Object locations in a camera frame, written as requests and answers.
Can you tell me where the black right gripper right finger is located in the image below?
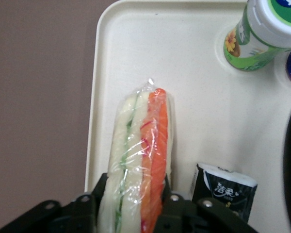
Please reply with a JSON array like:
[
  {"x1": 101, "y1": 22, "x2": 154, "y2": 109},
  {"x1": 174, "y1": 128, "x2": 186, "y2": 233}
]
[{"x1": 155, "y1": 175, "x2": 258, "y2": 233}]

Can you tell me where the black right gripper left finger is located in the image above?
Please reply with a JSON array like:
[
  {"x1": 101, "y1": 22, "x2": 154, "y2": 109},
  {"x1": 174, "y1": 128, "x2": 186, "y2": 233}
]
[{"x1": 0, "y1": 172, "x2": 110, "y2": 233}]

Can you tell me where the triangle sandwich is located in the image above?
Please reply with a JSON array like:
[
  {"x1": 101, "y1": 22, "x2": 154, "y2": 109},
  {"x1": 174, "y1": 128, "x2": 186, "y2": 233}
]
[{"x1": 97, "y1": 78, "x2": 175, "y2": 233}]

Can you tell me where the beige plastic tray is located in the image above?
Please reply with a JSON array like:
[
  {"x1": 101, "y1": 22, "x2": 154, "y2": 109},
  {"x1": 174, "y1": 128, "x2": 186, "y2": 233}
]
[{"x1": 84, "y1": 0, "x2": 291, "y2": 233}]

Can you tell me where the black tissue pack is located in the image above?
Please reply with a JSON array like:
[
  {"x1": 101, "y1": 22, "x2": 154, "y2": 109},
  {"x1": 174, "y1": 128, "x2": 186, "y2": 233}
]
[{"x1": 189, "y1": 163, "x2": 259, "y2": 223}]

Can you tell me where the green lid gum bottle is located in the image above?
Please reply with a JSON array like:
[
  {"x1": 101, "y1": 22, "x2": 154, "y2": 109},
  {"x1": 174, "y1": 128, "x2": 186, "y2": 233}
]
[{"x1": 223, "y1": 0, "x2": 291, "y2": 72}]

